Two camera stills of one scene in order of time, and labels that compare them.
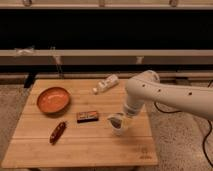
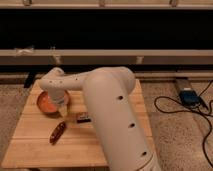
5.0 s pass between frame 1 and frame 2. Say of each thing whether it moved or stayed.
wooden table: stayed
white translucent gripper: moved
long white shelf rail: stayed
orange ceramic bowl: stayed
